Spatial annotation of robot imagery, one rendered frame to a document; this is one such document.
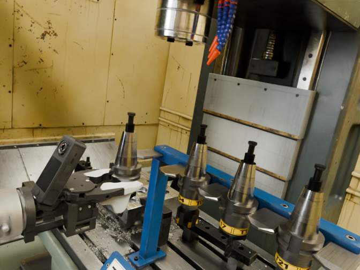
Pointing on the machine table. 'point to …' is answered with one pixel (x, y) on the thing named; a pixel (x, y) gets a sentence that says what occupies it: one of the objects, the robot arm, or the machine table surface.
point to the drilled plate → (172, 197)
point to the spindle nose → (184, 20)
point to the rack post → (152, 218)
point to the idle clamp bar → (188, 233)
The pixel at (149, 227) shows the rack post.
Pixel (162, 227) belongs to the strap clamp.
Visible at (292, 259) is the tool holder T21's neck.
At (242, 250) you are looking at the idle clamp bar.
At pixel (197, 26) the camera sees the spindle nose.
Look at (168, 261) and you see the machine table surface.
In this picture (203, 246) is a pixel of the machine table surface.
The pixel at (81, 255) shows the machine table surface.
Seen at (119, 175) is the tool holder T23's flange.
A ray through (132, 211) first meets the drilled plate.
